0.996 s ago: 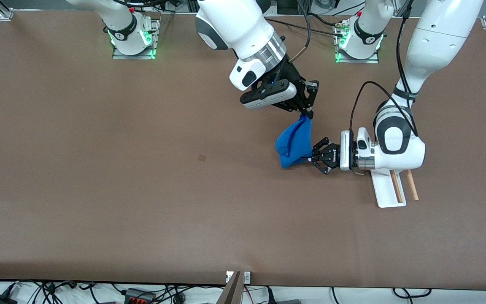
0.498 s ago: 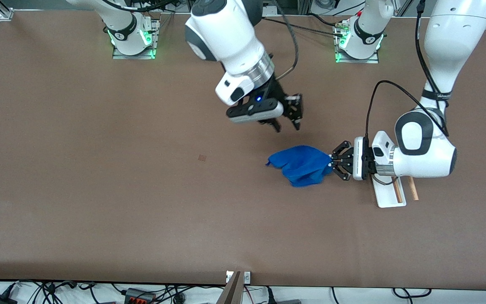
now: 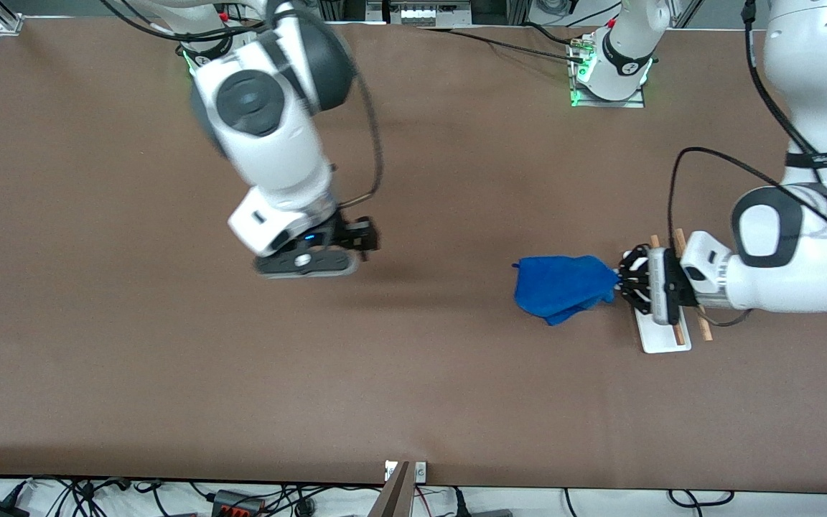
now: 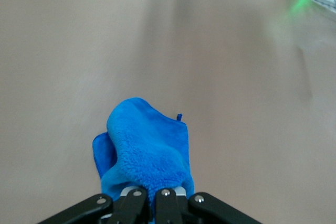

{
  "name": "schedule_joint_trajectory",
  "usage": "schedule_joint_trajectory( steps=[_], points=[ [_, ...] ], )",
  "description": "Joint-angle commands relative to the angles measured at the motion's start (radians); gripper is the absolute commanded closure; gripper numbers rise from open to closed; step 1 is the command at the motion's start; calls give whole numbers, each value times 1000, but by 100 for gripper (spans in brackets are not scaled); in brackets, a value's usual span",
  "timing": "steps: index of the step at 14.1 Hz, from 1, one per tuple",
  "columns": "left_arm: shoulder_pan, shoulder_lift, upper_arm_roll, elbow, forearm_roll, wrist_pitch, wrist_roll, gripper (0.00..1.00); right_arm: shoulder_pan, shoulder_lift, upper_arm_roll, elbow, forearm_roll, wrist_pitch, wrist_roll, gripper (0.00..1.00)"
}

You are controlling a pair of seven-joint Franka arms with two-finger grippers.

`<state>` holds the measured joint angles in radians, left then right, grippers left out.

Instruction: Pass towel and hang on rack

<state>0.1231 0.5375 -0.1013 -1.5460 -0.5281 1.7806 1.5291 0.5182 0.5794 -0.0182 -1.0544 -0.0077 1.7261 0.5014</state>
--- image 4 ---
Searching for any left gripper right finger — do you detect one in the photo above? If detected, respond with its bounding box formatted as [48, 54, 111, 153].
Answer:
[154, 186, 263, 224]

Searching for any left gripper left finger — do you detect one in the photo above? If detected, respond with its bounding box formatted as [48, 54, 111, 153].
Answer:
[36, 186, 150, 224]

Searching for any blue microfibre towel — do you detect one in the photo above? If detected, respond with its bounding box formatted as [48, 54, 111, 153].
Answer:
[91, 97, 195, 224]

